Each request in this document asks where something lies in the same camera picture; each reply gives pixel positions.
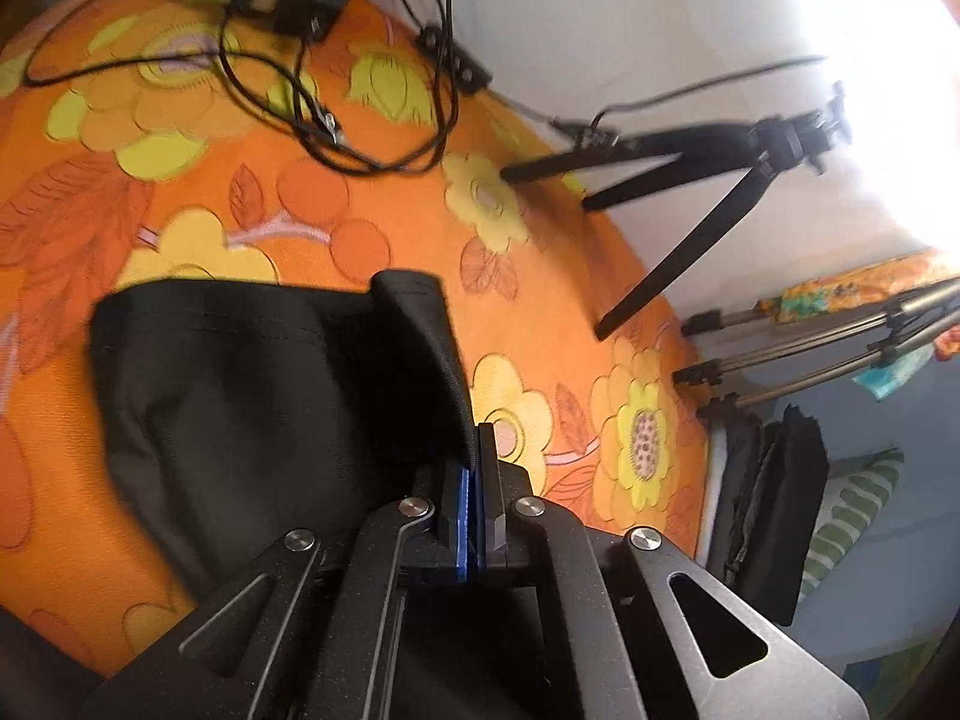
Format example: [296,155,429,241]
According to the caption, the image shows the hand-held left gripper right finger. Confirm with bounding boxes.
[474,424,871,720]

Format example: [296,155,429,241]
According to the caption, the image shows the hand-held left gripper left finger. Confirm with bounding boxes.
[79,457,475,720]

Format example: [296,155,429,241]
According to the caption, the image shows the black pants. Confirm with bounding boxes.
[88,268,541,720]

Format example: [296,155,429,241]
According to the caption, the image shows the stack of folded dark clothes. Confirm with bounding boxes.
[705,403,830,627]

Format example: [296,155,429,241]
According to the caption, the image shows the metal folding stand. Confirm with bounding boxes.
[671,285,960,421]

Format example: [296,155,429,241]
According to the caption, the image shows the green striped pillow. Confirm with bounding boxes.
[795,450,908,605]

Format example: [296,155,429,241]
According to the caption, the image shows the orange floral bedsheet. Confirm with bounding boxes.
[0,0,710,680]

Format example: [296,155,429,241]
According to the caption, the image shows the colourful patterned cloth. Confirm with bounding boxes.
[754,247,960,398]

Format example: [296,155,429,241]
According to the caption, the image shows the black tripod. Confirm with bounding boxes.
[499,82,856,342]

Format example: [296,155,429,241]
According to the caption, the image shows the black inline cable switch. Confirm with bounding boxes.
[415,26,492,95]

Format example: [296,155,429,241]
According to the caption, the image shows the grey tripod cable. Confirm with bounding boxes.
[491,52,830,137]

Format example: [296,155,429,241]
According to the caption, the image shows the bright ring light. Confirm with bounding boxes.
[817,0,960,248]

